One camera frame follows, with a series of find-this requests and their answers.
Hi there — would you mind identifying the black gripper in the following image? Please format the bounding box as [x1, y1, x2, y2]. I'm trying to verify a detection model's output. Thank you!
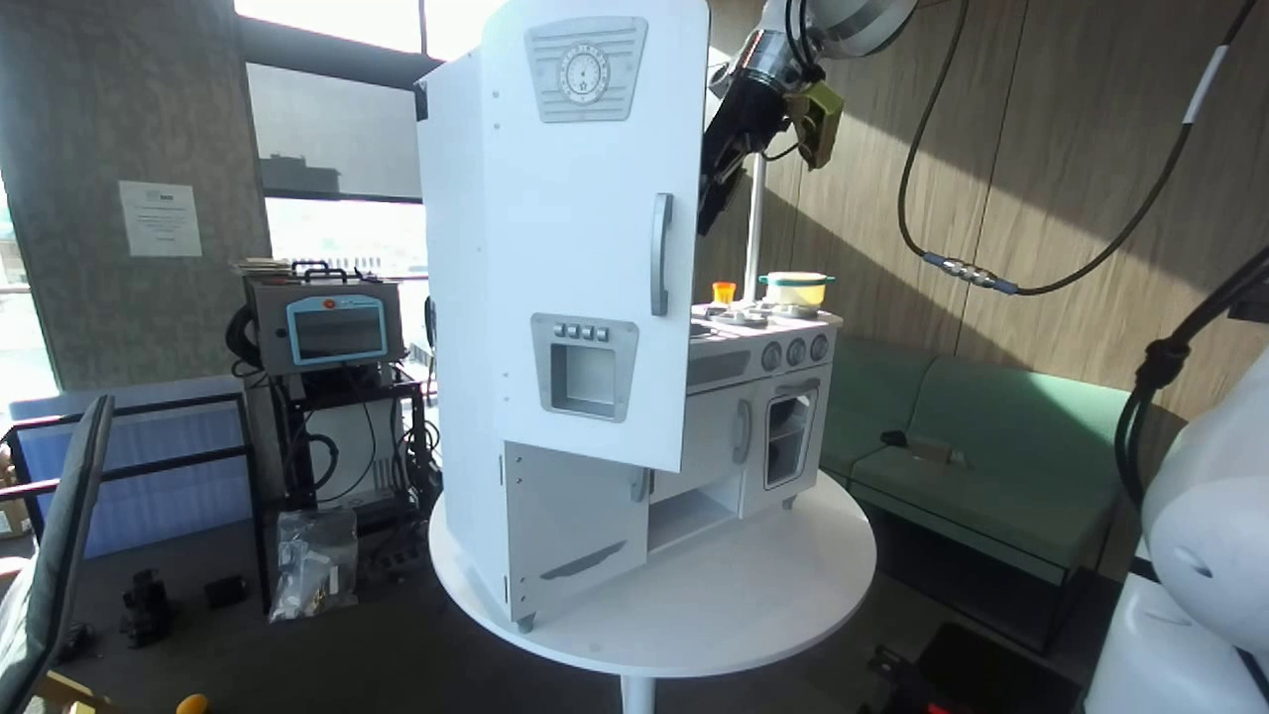
[698, 75, 787, 235]

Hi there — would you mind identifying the white fridge door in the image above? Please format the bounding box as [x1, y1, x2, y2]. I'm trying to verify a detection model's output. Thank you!
[503, 442, 650, 625]
[479, 0, 711, 471]

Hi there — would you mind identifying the white toy oven door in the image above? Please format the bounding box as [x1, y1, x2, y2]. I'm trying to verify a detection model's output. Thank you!
[762, 375, 821, 490]

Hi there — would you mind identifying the small white cupboard door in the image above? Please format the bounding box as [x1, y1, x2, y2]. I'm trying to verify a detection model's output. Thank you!
[686, 387, 756, 483]

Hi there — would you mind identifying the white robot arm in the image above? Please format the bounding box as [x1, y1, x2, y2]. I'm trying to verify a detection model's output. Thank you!
[698, 0, 1269, 714]

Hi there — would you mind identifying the grey toy faucet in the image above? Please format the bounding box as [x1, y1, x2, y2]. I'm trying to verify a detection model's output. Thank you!
[740, 151, 764, 303]

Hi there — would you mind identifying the small orange cup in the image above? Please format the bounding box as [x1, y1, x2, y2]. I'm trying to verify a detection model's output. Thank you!
[711, 277, 736, 303]

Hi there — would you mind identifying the green rimmed white bowl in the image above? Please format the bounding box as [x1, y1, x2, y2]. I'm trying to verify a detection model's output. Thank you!
[762, 270, 830, 311]

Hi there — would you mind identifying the white toy kitchen cabinet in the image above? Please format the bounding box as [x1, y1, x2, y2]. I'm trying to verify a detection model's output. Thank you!
[420, 50, 835, 622]

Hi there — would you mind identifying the green cushioned bench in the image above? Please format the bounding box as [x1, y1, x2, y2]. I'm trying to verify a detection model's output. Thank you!
[821, 339, 1125, 585]

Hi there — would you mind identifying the round white table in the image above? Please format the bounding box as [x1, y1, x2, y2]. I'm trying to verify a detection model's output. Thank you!
[428, 475, 875, 714]

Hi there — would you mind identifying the grey monitor device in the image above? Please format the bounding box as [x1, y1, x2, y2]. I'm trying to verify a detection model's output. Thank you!
[245, 270, 405, 375]

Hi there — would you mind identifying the black equipment cart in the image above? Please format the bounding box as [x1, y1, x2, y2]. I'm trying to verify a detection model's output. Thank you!
[240, 370, 435, 622]

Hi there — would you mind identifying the white paper sign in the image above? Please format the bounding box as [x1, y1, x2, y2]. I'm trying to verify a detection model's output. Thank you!
[117, 179, 202, 259]

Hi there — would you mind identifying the clear plastic bag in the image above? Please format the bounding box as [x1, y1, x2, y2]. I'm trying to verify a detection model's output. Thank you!
[268, 507, 357, 622]

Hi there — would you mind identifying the wrist mounted yellow camera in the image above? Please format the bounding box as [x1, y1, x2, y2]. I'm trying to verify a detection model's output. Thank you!
[787, 83, 844, 171]

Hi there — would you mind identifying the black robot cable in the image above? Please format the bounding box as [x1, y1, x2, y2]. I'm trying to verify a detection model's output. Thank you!
[892, 0, 1261, 300]

